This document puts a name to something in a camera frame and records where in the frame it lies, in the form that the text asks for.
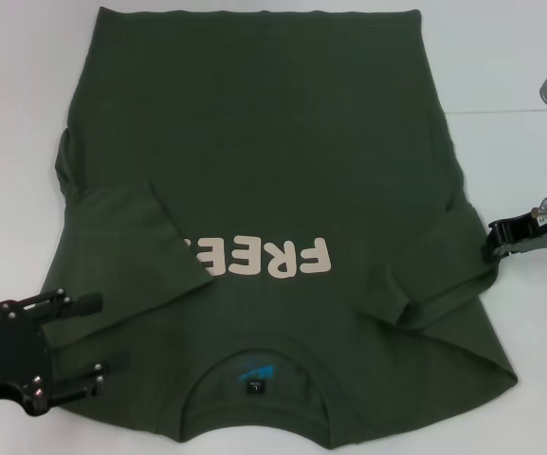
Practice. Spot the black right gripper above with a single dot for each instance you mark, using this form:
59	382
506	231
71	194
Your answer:
538	230

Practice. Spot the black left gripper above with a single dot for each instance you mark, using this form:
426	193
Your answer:
7	360

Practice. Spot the dark green FREE t-shirt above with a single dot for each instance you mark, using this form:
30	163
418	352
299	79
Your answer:
263	142

